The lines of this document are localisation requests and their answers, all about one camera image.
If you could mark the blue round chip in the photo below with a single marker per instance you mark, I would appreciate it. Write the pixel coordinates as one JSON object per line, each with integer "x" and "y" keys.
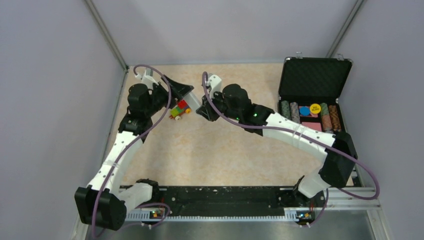
{"x": 304, "y": 111}

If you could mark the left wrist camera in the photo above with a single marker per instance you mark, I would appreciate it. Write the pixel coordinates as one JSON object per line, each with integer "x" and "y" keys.
{"x": 145, "y": 75}

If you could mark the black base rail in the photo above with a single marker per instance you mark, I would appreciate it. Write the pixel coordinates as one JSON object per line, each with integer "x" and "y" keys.
{"x": 235, "y": 201}

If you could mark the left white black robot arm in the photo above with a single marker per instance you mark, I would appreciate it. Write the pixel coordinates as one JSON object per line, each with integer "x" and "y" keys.
{"x": 101, "y": 203}

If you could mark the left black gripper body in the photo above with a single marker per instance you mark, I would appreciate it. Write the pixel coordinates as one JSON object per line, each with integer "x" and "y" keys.
{"x": 163, "y": 95}

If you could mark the black poker chip case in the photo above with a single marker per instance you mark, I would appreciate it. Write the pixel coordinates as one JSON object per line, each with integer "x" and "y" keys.
{"x": 313, "y": 80}

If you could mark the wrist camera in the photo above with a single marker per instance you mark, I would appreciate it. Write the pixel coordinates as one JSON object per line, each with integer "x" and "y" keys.
{"x": 145, "y": 75}
{"x": 213, "y": 85}

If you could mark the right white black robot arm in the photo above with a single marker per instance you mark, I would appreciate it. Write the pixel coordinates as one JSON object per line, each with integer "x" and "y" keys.
{"x": 335, "y": 150}

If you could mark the colourful toy brick car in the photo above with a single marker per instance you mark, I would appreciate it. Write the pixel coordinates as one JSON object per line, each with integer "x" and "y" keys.
{"x": 180, "y": 109}

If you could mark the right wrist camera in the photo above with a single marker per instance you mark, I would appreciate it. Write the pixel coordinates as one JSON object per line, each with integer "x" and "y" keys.
{"x": 213, "y": 85}

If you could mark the white remote control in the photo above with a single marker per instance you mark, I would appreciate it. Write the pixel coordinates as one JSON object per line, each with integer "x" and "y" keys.
{"x": 193, "y": 102}

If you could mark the yellow dealer button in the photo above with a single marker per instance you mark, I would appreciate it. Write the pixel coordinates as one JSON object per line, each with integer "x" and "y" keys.
{"x": 315, "y": 108}

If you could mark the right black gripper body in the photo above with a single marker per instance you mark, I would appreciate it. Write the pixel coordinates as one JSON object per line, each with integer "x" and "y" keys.
{"x": 218, "y": 100}

